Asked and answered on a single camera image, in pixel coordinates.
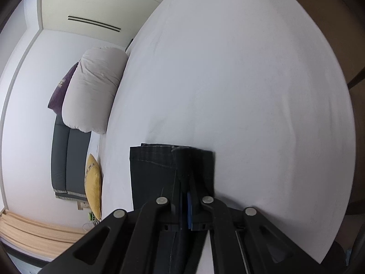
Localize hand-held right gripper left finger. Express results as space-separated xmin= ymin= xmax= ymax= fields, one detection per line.
xmin=40 ymin=174 xmax=193 ymax=274

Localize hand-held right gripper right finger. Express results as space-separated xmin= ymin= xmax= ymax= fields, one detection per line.
xmin=189 ymin=177 xmax=333 ymax=274

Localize black denim pants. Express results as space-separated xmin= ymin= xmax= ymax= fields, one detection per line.
xmin=130 ymin=143 xmax=216 ymax=274

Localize yellow pillow with patterned trim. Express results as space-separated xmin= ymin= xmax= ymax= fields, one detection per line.
xmin=85 ymin=153 xmax=102 ymax=221

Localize grey upholstered headboard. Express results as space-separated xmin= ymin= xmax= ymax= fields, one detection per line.
xmin=51 ymin=114 xmax=92 ymax=200

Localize bed with white sheet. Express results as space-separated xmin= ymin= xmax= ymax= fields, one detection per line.
xmin=86 ymin=0 xmax=357 ymax=274

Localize rolled white duvet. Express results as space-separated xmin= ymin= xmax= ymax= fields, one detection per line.
xmin=62 ymin=47 xmax=129 ymax=134

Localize purple pillow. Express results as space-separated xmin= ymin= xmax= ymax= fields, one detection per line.
xmin=48 ymin=62 xmax=79 ymax=115

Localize white wardrobe with black handles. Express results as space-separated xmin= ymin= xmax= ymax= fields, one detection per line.
xmin=37 ymin=0 xmax=183 ymax=49

